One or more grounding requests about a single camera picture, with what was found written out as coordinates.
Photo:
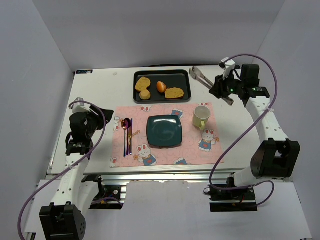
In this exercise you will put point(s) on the round toasted bread slice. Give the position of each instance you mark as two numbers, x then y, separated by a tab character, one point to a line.
142	84

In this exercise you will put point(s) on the iridescent spoon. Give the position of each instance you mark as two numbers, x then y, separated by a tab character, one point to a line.
124	125

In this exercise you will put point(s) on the left blue table label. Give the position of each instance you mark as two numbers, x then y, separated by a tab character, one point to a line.
86	71

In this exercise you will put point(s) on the glossy orange bread bun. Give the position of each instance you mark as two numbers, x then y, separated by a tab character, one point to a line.
161	87

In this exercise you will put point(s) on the pale green mug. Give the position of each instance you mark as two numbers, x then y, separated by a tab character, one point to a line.
201	116

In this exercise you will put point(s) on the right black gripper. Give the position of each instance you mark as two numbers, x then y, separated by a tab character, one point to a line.
219	87

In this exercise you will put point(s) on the small round bread roll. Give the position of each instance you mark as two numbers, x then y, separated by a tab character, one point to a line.
145	94

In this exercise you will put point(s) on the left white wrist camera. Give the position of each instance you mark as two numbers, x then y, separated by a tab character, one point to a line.
79	106

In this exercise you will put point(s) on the dark teal square plate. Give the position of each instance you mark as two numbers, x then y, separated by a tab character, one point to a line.
164	131

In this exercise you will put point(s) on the black baking tray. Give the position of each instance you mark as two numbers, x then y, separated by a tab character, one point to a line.
171	78

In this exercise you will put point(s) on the metal tongs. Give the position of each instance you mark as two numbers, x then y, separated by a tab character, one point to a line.
197	75

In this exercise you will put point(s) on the oval toasted bread slice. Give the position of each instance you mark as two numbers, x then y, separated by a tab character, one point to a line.
174	93

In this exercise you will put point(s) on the pink bunny placemat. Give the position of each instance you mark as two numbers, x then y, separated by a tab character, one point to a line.
198	147

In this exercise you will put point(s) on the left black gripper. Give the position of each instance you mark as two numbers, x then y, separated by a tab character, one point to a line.
99	118

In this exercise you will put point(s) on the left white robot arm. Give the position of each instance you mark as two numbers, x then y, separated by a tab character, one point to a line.
64	217

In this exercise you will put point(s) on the iridescent knife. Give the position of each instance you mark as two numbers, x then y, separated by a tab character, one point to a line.
129	138

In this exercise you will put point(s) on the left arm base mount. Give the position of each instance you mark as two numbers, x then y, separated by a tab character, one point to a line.
109	195

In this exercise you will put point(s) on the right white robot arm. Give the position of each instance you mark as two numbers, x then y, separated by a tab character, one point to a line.
277	155

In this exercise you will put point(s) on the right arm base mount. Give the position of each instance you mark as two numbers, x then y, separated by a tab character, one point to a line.
227	201

